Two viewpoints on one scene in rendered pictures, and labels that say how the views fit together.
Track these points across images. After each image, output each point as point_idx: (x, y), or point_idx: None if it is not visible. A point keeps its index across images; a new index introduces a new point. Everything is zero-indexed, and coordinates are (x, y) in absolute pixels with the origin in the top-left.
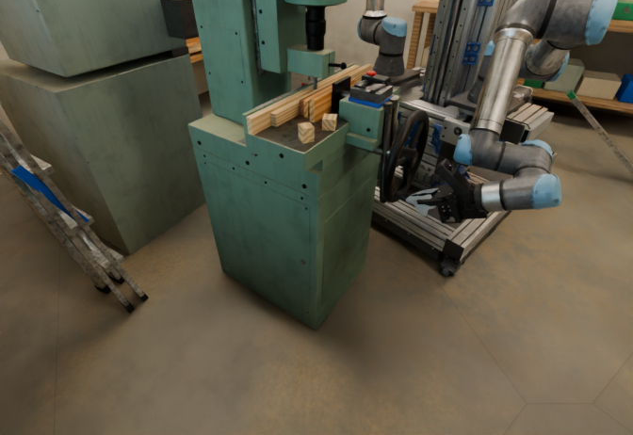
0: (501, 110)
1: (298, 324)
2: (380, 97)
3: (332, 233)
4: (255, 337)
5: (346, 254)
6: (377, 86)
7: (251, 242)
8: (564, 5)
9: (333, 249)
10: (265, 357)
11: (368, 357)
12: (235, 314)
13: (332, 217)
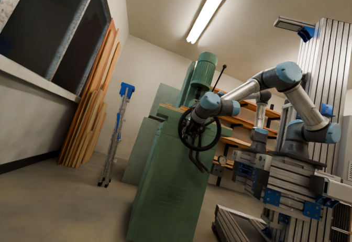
0: (227, 95)
1: (124, 231)
2: (197, 102)
3: (163, 166)
4: (106, 217)
5: (169, 200)
6: None
7: (144, 172)
8: (267, 68)
9: (161, 179)
10: (97, 222)
11: None
12: (114, 209)
13: (166, 154)
